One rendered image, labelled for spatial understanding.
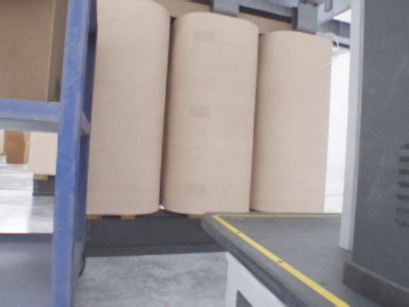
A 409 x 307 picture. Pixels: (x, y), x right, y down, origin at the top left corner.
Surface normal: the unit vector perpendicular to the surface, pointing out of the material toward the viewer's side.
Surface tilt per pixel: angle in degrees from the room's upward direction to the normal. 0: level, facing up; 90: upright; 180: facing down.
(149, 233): 90
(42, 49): 90
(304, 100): 90
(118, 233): 90
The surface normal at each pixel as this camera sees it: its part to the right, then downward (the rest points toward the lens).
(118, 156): 0.33, 0.01
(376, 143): -0.97, -0.06
